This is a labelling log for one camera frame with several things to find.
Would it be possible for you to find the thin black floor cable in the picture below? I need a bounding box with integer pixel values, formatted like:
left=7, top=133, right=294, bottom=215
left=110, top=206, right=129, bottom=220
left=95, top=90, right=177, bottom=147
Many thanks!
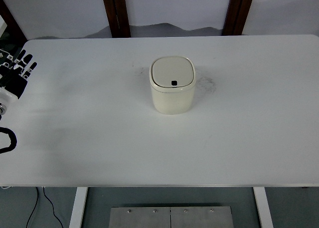
left=42, top=187, right=63, bottom=228
left=25, top=187, right=40, bottom=228

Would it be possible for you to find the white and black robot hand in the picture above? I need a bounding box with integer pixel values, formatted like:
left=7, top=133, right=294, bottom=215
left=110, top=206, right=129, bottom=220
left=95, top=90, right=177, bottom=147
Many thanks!
left=0, top=48, right=38, bottom=106

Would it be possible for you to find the cream trash bin with lid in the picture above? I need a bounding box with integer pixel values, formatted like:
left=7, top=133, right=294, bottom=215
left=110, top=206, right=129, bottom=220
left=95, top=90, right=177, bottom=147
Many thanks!
left=149, top=55, right=197, bottom=115

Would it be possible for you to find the dark wooden screen post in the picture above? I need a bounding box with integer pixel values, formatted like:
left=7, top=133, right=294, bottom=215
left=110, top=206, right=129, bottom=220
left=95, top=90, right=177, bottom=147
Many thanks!
left=100, top=0, right=132, bottom=38
left=222, top=0, right=256, bottom=36
left=0, top=0, right=28, bottom=42

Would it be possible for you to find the white table leg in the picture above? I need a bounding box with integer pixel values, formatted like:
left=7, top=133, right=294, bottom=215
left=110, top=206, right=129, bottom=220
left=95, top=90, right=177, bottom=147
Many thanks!
left=253, top=187, right=275, bottom=228
left=68, top=187, right=89, bottom=228

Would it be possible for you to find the grey metal plate with screws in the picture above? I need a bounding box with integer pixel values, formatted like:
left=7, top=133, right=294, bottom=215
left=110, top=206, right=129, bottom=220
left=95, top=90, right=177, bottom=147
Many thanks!
left=108, top=207, right=171, bottom=228
left=170, top=206, right=234, bottom=228

